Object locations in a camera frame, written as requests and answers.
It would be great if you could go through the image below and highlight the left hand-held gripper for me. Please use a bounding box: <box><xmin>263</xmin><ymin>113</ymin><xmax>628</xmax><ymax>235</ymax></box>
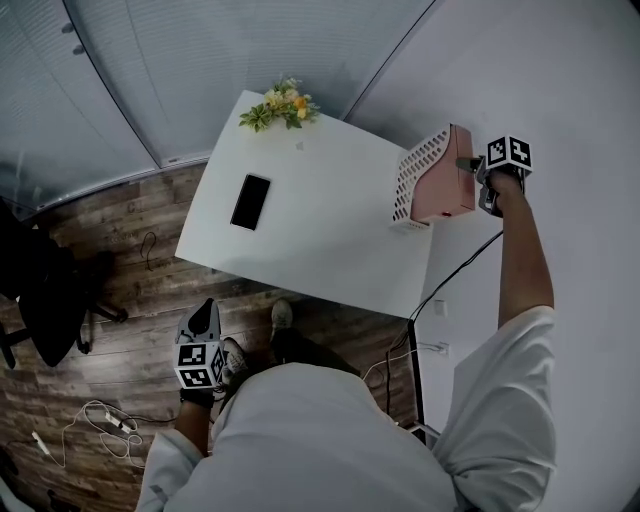
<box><xmin>173</xmin><ymin>298</ymin><xmax>229</xmax><ymax>390</ymax></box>

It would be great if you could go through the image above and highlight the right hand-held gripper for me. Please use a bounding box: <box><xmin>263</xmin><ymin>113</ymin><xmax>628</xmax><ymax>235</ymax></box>
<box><xmin>455</xmin><ymin>134</ymin><xmax>535</xmax><ymax>217</ymax></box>

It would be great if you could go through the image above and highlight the pink file box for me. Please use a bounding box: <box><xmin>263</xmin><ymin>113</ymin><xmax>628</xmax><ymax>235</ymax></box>
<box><xmin>410</xmin><ymin>123</ymin><xmax>476</xmax><ymax>224</ymax></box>

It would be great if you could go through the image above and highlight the white mesh file holder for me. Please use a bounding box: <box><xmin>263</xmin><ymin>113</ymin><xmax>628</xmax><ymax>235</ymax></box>
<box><xmin>388</xmin><ymin>125</ymin><xmax>454</xmax><ymax>235</ymax></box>

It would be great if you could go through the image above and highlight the person's right forearm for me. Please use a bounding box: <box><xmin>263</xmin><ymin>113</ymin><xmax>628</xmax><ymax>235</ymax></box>
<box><xmin>496</xmin><ymin>192</ymin><xmax>556</xmax><ymax>331</ymax></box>

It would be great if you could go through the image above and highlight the person's left forearm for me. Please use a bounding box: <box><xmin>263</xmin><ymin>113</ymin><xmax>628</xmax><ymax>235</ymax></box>
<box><xmin>173</xmin><ymin>402</ymin><xmax>214</xmax><ymax>459</ymax></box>

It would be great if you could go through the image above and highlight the person's right hand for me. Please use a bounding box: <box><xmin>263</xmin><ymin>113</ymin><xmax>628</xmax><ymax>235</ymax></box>
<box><xmin>487</xmin><ymin>168</ymin><xmax>529</xmax><ymax>209</ymax></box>

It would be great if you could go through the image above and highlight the person's left shoe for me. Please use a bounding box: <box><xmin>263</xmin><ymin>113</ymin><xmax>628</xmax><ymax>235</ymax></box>
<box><xmin>219</xmin><ymin>337</ymin><xmax>250</xmax><ymax>389</ymax></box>

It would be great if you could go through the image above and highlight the person's shoe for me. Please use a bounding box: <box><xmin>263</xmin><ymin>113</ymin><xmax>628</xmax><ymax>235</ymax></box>
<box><xmin>219</xmin><ymin>337</ymin><xmax>250</xmax><ymax>389</ymax></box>
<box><xmin>270</xmin><ymin>298</ymin><xmax>295</xmax><ymax>345</ymax></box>

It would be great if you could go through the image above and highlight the black wristband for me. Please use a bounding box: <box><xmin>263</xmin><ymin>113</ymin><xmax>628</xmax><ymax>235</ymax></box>
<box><xmin>179</xmin><ymin>387</ymin><xmax>216</xmax><ymax>409</ymax></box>

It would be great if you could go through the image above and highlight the person's right shoe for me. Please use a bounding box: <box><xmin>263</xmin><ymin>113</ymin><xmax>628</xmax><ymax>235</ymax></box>
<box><xmin>270</xmin><ymin>298</ymin><xmax>295</xmax><ymax>345</ymax></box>

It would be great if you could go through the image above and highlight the person's right leg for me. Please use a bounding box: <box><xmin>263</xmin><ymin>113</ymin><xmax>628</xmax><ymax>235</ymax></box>
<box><xmin>269</xmin><ymin>327</ymin><xmax>362</xmax><ymax>380</ymax></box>

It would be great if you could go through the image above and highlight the black smartphone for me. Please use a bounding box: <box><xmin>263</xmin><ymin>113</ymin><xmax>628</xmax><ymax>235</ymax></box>
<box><xmin>229</xmin><ymin>172</ymin><xmax>272</xmax><ymax>232</ymax></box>

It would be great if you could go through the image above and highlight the person's white shirt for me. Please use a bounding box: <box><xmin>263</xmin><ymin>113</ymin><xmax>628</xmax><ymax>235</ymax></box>
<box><xmin>134</xmin><ymin>304</ymin><xmax>559</xmax><ymax>512</ymax></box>

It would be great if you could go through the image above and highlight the black office chair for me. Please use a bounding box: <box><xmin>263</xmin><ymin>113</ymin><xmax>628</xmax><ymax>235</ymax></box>
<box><xmin>0</xmin><ymin>197</ymin><xmax>130</xmax><ymax>370</ymax></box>

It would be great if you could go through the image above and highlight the artificial flower bouquet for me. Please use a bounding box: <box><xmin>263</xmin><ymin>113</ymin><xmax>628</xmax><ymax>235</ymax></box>
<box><xmin>238</xmin><ymin>75</ymin><xmax>321</xmax><ymax>134</ymax></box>

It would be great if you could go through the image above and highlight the black baseboard strip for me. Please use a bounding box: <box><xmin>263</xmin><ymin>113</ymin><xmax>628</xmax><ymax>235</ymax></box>
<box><xmin>406</xmin><ymin>318</ymin><xmax>427</xmax><ymax>444</ymax></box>

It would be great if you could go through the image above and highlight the black looped floor cable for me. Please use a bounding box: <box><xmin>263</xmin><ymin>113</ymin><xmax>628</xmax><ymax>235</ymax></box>
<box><xmin>140</xmin><ymin>231</ymin><xmax>159</xmax><ymax>272</ymax></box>

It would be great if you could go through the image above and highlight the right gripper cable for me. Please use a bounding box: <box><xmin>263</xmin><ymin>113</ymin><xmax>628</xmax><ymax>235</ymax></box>
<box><xmin>408</xmin><ymin>228</ymin><xmax>504</xmax><ymax>322</ymax></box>

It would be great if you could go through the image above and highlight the white charger cable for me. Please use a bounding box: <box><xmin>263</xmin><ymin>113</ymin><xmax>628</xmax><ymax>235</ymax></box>
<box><xmin>362</xmin><ymin>349</ymin><xmax>416</xmax><ymax>384</ymax></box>

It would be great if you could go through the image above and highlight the long white floor cable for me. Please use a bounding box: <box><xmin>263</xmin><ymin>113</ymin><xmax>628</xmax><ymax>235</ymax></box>
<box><xmin>59</xmin><ymin>399</ymin><xmax>146</xmax><ymax>469</ymax></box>

